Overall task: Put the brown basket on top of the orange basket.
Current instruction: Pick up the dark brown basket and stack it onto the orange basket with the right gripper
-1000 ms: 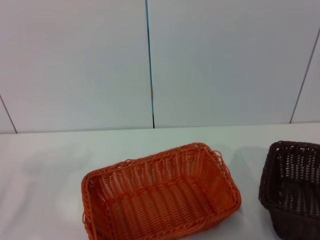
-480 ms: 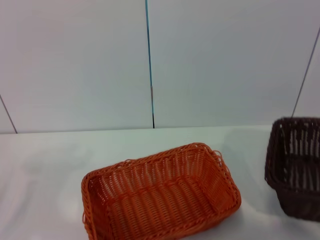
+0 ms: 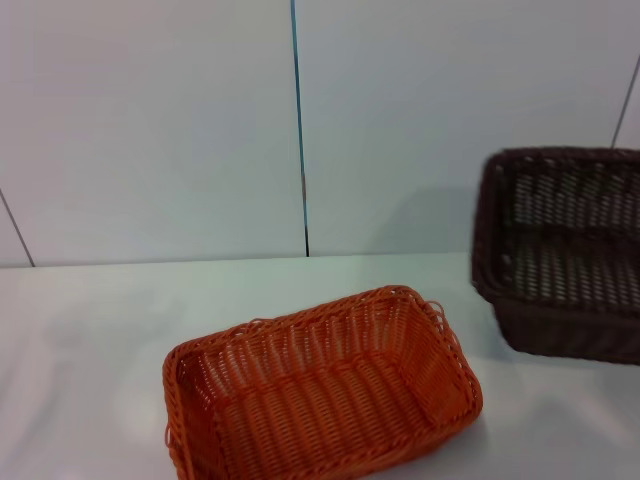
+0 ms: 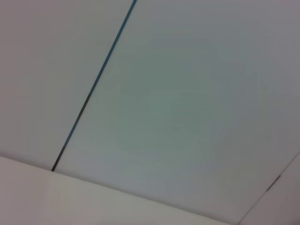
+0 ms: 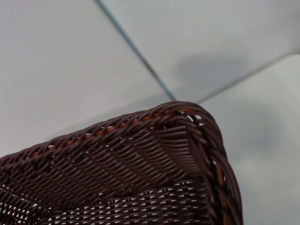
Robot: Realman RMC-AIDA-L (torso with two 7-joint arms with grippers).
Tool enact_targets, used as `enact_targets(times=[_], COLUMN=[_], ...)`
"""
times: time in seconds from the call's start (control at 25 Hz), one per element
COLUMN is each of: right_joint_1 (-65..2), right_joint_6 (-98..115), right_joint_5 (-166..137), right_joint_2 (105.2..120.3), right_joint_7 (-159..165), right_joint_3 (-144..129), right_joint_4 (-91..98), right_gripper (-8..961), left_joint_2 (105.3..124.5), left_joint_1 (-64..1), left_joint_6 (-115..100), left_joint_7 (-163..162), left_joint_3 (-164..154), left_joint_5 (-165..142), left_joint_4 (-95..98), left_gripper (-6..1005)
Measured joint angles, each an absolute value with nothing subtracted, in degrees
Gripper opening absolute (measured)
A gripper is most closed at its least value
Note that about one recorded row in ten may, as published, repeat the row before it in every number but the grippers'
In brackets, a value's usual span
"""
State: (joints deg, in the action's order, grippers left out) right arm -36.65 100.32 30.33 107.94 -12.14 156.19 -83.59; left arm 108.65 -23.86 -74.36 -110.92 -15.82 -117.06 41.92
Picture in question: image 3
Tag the orange woven plastic basket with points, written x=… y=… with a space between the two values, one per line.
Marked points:
x=325 y=395

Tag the dark brown woven basket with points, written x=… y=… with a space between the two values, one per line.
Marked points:
x=565 y=320

